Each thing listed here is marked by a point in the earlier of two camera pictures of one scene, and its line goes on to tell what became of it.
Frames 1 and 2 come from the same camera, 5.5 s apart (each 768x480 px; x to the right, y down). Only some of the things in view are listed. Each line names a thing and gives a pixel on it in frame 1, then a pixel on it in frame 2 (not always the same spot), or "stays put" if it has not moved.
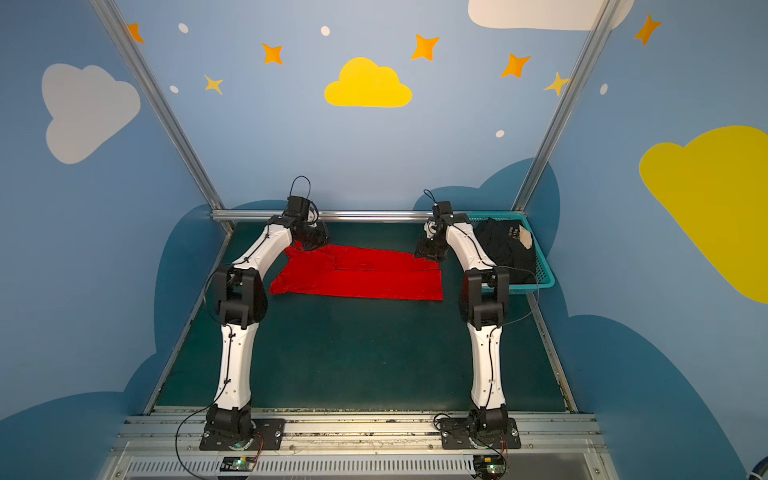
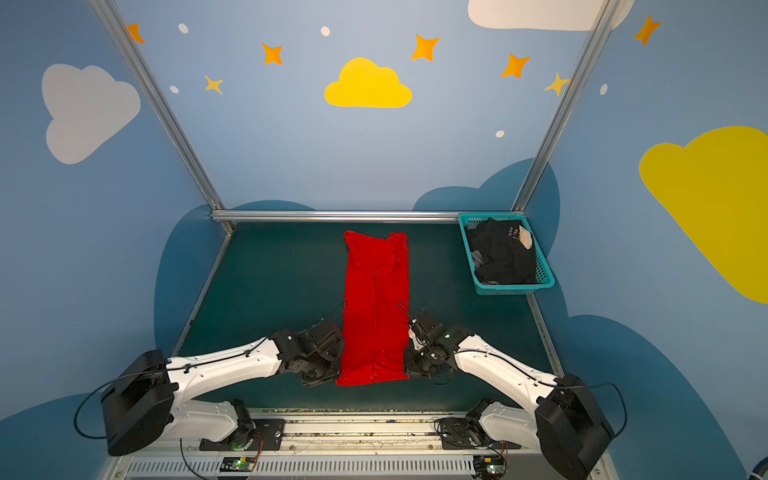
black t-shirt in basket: x=506 y=247 stays put
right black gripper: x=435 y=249 -> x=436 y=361
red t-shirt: x=351 y=272 -> x=375 y=330
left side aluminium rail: x=190 y=322 stays put
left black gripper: x=314 y=238 -> x=327 y=352
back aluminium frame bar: x=263 y=216 stays put
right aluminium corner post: x=604 y=23 stays put
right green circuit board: x=489 y=466 stays put
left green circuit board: x=237 y=463 stays put
